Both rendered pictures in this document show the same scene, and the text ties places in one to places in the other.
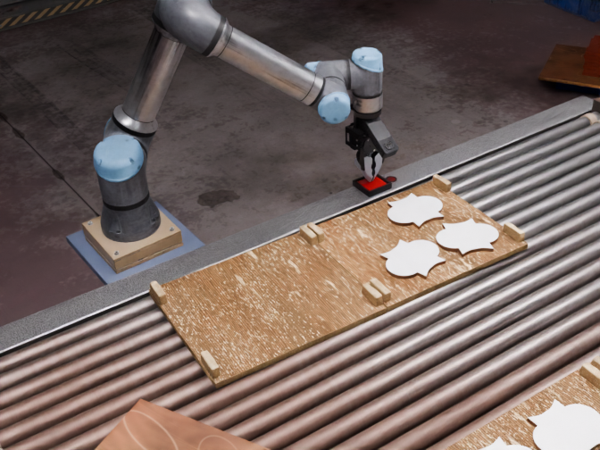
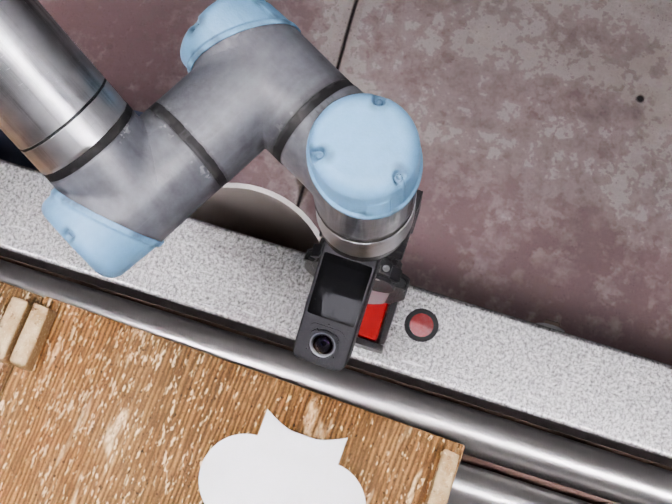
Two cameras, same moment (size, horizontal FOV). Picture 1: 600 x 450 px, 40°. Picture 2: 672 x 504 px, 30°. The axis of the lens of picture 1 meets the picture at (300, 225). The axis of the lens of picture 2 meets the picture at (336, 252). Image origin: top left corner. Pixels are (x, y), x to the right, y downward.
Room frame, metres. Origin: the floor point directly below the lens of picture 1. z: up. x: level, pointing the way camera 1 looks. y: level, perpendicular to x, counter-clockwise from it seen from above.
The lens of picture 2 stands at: (1.69, -0.40, 2.06)
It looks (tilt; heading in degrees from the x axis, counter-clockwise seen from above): 75 degrees down; 52
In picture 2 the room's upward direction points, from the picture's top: 3 degrees counter-clockwise
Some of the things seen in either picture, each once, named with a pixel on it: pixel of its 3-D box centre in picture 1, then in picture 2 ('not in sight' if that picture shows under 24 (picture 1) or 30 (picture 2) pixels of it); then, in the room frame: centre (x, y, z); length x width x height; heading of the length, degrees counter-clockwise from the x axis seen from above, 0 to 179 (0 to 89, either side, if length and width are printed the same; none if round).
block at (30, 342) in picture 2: (315, 231); (32, 336); (1.62, -0.04, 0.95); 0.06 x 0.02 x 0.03; 29
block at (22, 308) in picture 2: (308, 235); (11, 330); (1.61, -0.02, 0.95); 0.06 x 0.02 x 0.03; 29
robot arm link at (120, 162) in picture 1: (120, 168); not in sight; (1.74, 0.43, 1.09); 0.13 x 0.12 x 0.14; 2
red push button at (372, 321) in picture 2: (371, 184); (355, 302); (1.87, -0.20, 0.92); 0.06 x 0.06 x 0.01; 31
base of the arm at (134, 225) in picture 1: (128, 208); not in sight; (1.74, 0.43, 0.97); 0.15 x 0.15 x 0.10
